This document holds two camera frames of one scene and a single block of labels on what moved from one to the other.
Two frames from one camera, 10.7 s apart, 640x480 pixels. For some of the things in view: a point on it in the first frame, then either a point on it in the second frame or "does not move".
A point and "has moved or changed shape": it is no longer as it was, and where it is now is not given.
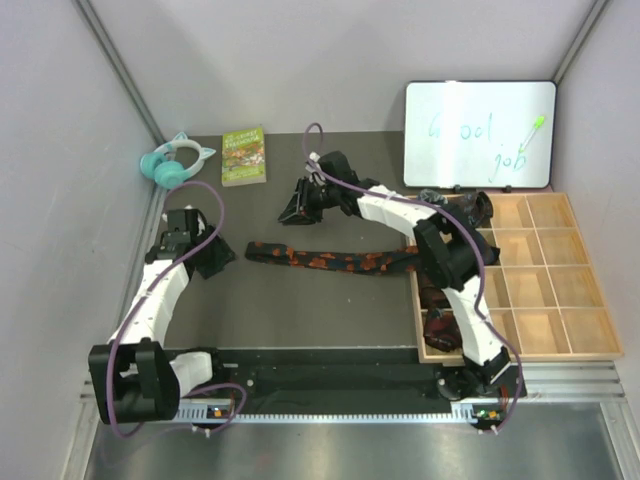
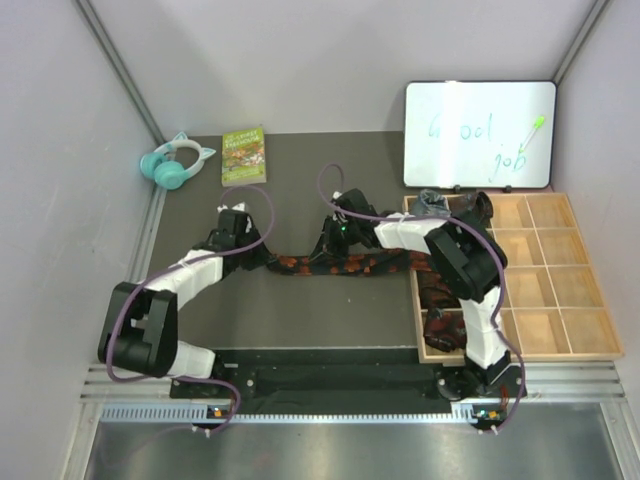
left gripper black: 223,256 → 262,258
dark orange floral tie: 389,260 has moved or changed shape
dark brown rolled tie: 432,297 does not move
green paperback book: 243,157 does not move
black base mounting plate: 343,377 does not move
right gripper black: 296,213 → 327,246
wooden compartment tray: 543,298 does not move
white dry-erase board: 480,133 does not move
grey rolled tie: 432,196 does not move
